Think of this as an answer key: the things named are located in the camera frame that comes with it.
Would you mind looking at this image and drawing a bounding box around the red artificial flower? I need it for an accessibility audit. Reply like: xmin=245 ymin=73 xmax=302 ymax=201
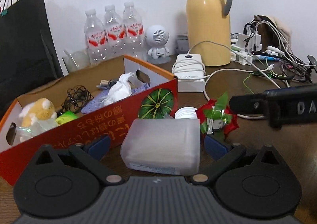
xmin=195 ymin=92 xmax=239 ymax=140

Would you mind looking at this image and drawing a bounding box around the purple knit pouch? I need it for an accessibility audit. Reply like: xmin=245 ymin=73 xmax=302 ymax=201
xmin=81 ymin=83 xmax=150 ymax=114

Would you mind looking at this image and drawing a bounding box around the frosted plastic box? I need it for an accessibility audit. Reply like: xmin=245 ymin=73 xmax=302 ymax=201
xmin=120 ymin=119 xmax=201 ymax=176

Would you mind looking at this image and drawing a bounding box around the yellow white plush toy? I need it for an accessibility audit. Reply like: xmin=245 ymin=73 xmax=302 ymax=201
xmin=19 ymin=98 xmax=57 ymax=127

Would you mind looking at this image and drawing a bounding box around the white tissue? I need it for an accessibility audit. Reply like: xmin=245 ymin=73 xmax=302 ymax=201
xmin=99 ymin=72 xmax=135 ymax=107

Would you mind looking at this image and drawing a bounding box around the clear plastic bag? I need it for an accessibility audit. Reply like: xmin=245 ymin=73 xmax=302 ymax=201
xmin=16 ymin=119 xmax=59 ymax=142

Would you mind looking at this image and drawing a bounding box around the starry night tissue pack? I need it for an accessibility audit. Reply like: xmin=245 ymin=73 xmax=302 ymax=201
xmin=96 ymin=79 xmax=119 ymax=90

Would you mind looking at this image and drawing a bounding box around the white power strip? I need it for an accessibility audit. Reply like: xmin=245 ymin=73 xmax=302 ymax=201
xmin=231 ymin=32 xmax=262 ymax=65

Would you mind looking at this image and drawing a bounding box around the red cardboard box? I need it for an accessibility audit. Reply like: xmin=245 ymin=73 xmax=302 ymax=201
xmin=1 ymin=55 xmax=178 ymax=185

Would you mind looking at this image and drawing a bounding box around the white power bank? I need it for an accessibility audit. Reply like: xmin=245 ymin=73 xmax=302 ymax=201
xmin=172 ymin=54 xmax=206 ymax=93

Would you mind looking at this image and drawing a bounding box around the glass cup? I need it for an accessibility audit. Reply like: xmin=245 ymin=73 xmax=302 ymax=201
xmin=62 ymin=49 xmax=90 ymax=74

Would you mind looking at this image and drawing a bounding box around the black paper bag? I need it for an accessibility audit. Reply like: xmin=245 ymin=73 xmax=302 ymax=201
xmin=1 ymin=0 xmax=63 ymax=115

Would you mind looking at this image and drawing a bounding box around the left water bottle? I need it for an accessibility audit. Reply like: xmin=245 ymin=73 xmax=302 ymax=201
xmin=84 ymin=9 xmax=107 ymax=64

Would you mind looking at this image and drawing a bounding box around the water bottle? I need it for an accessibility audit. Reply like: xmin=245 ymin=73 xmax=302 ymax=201
xmin=104 ymin=4 xmax=126 ymax=58
xmin=84 ymin=9 xmax=107 ymax=64
xmin=123 ymin=2 xmax=147 ymax=61

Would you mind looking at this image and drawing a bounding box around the right water bottle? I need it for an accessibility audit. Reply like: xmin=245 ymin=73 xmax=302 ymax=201
xmin=123 ymin=2 xmax=147 ymax=61

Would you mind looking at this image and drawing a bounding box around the middle water bottle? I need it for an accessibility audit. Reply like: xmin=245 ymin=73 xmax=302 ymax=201
xmin=104 ymin=4 xmax=126 ymax=58

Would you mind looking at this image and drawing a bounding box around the yellow thermos jug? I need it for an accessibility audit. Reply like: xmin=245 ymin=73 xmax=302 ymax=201
xmin=186 ymin=0 xmax=233 ymax=66

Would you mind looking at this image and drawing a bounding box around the white robot speaker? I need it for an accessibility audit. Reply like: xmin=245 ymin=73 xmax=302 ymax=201
xmin=146 ymin=25 xmax=171 ymax=64

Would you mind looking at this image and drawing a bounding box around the teal binder clip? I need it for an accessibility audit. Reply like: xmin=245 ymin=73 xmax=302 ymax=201
xmin=0 ymin=9 xmax=8 ymax=17

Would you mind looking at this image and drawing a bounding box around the green black earphone cable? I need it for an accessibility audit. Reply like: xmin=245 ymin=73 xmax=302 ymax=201
xmin=242 ymin=70 xmax=298 ymax=96

